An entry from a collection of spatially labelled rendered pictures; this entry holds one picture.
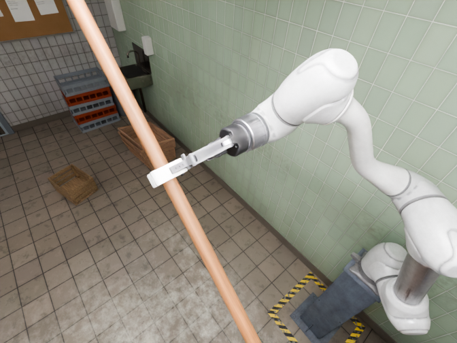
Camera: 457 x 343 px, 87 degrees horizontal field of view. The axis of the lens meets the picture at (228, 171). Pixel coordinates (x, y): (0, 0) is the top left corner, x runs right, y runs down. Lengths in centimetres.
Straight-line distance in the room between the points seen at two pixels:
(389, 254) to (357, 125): 91
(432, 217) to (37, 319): 272
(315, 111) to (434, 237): 50
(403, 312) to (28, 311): 266
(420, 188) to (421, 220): 11
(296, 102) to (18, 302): 277
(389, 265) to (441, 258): 60
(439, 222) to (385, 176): 17
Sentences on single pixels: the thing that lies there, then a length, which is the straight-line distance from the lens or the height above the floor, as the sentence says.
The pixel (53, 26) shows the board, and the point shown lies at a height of 129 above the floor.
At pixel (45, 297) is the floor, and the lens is 283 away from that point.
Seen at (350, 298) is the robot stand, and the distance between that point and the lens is 176.
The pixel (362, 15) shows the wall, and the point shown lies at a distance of 149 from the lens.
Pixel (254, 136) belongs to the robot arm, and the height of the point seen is 198.
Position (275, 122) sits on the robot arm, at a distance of 59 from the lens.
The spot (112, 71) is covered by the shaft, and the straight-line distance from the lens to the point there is 55.
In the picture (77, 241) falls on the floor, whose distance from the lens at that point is 299.
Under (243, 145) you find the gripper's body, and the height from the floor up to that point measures 197.
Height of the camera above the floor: 232
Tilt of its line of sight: 45 degrees down
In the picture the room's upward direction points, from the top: 4 degrees clockwise
